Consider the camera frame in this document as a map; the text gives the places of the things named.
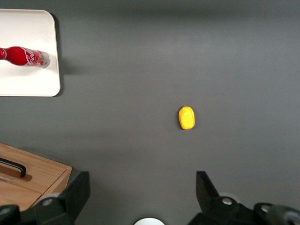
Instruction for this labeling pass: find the red coke bottle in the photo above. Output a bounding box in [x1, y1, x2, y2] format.
[0, 45, 51, 69]

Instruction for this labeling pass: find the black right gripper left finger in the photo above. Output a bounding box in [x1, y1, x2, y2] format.
[18, 172, 91, 225]

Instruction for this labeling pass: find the yellow lemon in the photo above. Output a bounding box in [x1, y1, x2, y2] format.
[177, 106, 196, 131]

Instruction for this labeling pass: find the cream rectangular tray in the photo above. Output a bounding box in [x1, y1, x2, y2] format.
[0, 8, 61, 97]

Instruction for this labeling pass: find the wooden drawer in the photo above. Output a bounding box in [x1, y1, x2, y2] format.
[0, 143, 68, 187]

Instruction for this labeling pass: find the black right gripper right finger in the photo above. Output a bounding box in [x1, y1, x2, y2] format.
[187, 171, 254, 225]

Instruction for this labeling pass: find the black metal drawer handle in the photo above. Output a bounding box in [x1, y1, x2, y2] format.
[0, 157, 27, 178]

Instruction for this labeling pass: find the wooden drawer cabinet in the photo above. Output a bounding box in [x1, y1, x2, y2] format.
[0, 142, 73, 213]

